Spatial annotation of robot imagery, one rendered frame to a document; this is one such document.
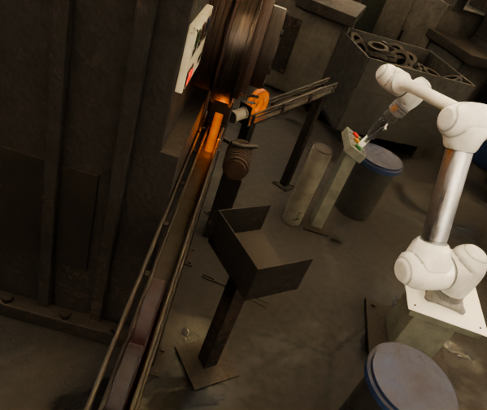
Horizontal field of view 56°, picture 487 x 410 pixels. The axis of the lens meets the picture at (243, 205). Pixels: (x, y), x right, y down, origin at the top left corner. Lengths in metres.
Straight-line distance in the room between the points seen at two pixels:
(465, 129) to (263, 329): 1.17
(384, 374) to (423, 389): 0.14
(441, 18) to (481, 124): 3.65
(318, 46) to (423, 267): 2.82
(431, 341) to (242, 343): 0.87
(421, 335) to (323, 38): 2.84
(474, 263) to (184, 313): 1.22
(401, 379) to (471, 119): 0.94
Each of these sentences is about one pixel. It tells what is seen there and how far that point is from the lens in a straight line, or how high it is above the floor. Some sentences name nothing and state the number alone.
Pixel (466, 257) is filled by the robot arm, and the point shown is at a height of 0.62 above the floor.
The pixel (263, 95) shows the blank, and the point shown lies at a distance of 2.27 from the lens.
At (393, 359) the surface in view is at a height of 0.43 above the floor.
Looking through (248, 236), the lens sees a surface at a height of 0.61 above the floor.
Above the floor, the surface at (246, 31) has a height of 1.20.
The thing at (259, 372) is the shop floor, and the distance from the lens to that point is 2.01.
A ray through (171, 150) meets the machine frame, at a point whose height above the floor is 0.87.
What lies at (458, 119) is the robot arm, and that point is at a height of 1.10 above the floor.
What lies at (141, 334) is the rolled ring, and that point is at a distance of 1.08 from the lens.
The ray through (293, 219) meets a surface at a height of 0.05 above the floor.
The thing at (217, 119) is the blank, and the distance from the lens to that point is 1.78.
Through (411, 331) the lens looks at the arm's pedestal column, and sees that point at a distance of 2.29.
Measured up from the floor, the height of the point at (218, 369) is 0.01.
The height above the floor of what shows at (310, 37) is 0.58.
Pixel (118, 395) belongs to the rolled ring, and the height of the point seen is 0.73.
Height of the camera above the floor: 1.58
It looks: 35 degrees down
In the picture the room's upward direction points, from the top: 20 degrees clockwise
